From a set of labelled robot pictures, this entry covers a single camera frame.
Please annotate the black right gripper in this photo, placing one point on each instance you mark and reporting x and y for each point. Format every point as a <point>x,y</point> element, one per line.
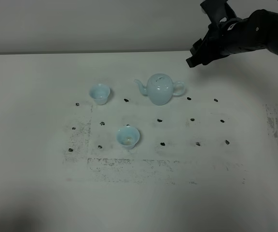
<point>221,16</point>

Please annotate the light blue porcelain teapot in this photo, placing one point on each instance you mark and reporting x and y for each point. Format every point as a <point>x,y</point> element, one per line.
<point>160,88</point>

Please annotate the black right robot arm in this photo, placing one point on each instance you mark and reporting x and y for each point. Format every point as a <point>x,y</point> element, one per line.
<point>227,34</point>

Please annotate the far light blue teacup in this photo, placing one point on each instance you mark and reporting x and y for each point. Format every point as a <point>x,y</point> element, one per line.
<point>100,93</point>

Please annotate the light blue teacup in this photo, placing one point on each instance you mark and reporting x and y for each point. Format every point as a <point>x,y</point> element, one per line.
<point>128,137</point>
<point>100,93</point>

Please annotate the near light blue teacup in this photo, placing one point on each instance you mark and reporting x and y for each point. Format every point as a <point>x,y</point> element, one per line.
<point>128,137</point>

